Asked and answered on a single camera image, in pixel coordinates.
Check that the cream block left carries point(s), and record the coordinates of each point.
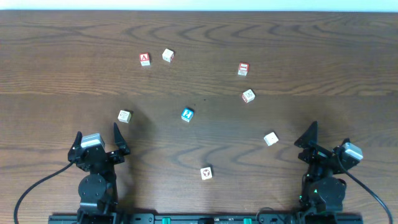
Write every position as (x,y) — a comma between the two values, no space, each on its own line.
(124,116)

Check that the cream block top centre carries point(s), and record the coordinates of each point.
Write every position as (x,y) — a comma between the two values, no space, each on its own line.
(168,55)

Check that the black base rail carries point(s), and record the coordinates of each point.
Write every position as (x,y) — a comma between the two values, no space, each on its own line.
(262,218)

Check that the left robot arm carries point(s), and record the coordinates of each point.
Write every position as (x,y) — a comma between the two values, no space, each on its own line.
(98,190)

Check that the red letter A block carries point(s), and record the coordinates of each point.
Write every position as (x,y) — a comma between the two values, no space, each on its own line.
(144,59)

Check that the cream block with red side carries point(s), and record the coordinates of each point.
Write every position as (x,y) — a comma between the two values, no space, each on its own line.
(248,96)

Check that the blue number 2 block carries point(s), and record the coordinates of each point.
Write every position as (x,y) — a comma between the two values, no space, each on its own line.
(187,114)

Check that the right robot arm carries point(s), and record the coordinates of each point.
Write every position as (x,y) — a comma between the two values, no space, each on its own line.
(322,194)

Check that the cream block right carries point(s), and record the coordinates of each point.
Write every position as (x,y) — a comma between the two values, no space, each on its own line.
(271,138)

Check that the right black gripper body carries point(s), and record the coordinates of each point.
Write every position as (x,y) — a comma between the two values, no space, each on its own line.
(318,154)

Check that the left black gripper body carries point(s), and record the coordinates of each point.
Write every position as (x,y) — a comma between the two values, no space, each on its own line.
(97,155)

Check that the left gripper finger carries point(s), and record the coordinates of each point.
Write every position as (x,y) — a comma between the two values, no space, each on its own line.
(77,142)
(123,148)

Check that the cream block red symbol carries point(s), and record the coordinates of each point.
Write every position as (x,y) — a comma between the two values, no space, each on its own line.
(206,173)

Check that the red letter I block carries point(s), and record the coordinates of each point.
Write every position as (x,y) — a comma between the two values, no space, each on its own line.
(243,69)

